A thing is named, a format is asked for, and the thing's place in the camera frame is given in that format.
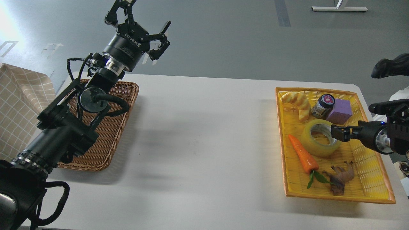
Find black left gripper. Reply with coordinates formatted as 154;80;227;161
103;0;171;72

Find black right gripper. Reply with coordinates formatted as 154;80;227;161
331;121;390;155

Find yellow tape roll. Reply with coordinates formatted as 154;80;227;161
300;119;341;158

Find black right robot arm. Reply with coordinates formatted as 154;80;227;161
331;53;409;157

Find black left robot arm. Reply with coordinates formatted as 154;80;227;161
1;0;171;230

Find purple foam block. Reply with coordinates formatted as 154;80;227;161
325;98;353;124

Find small dark lid jar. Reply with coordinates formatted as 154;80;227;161
311;94;336;119

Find yellow plastic tray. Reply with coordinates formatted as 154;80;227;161
275;87;396;204

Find orange toy carrot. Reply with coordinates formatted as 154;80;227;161
287;134;319;174

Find toy croissant bread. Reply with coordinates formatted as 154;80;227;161
280;92;311;122

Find person in white shirt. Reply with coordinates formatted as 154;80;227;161
389;86;409;101

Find beige checkered cloth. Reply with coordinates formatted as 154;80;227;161
0;64;55;161

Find white metal stand base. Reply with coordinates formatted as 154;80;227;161
311;0;368;12

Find brown wicker basket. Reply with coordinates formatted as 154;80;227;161
58;81;139;172

